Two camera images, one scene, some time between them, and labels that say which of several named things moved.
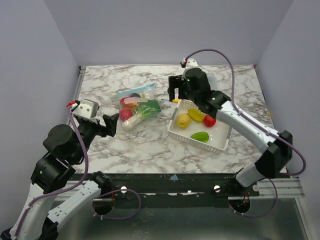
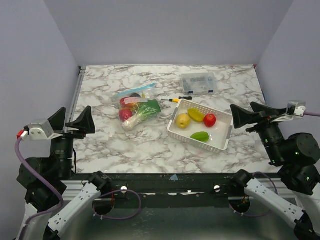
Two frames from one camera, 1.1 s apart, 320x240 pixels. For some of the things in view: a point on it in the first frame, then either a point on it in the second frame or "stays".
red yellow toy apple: [125, 114] stays
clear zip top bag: [138, 106] stays
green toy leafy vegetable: [145, 110] stays
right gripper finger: [182, 93] to [257, 108]
